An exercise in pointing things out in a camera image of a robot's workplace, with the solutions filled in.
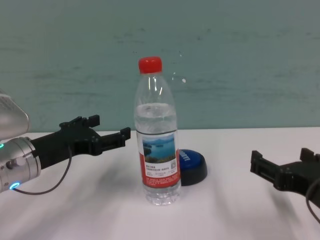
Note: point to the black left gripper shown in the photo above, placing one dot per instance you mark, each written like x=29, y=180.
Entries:
x=70, y=140

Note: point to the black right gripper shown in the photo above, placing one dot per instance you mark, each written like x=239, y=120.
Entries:
x=297, y=178

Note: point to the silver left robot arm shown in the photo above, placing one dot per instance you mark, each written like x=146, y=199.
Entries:
x=17, y=162

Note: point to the clear red-capped water bottle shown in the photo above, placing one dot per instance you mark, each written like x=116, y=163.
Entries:
x=157, y=120

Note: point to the blue button with black base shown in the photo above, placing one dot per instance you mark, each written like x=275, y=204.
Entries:
x=193, y=172

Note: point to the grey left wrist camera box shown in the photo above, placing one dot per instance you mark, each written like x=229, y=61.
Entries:
x=12, y=117

